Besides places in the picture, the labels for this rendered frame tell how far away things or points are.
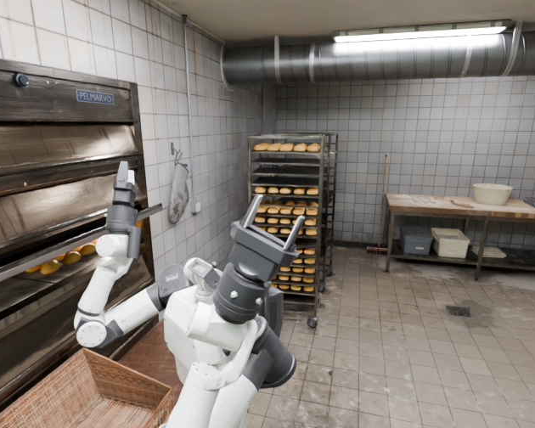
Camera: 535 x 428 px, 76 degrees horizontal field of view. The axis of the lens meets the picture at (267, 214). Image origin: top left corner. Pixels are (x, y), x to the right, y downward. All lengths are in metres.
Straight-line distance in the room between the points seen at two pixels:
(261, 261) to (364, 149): 4.74
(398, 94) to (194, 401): 4.93
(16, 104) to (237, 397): 1.32
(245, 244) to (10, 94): 1.24
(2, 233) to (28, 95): 0.54
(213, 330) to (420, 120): 4.88
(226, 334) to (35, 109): 1.30
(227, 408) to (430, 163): 4.87
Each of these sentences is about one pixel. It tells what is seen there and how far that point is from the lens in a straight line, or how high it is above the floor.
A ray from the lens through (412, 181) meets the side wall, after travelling 5.36.
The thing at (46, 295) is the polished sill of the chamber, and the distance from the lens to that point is 1.76.
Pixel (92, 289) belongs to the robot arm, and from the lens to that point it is 1.18.
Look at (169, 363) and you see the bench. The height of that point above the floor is 0.58.
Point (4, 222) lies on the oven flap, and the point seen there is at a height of 1.53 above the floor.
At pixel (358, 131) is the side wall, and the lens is 5.25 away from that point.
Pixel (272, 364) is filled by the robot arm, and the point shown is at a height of 1.34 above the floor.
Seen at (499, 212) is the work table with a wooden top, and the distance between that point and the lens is 4.79.
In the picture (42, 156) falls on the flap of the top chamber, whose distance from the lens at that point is 1.67.
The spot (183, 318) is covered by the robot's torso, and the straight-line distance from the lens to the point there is 1.00.
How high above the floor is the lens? 1.88
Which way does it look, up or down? 15 degrees down
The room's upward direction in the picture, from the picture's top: straight up
